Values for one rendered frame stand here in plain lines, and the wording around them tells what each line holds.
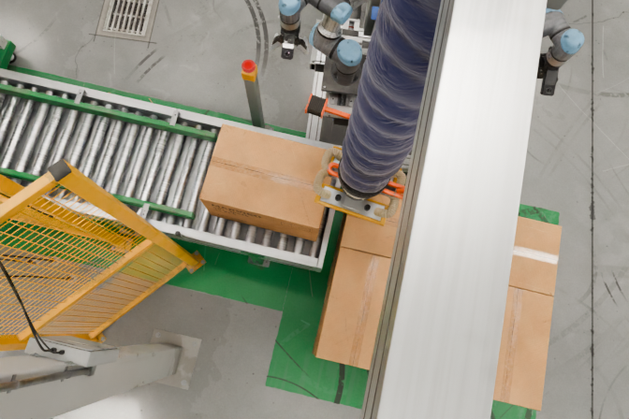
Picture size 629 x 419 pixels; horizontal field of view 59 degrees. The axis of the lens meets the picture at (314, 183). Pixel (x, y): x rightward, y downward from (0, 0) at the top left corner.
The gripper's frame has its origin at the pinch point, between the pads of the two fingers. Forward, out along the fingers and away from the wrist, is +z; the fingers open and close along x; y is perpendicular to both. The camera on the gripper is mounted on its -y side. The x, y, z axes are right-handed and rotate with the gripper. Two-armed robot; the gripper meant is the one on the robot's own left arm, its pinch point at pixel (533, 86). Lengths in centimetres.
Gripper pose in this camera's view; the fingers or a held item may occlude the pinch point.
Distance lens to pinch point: 246.0
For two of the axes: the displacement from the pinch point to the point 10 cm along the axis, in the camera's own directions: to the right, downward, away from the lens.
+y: 1.3, -9.6, 2.6
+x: -9.9, -1.3, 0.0
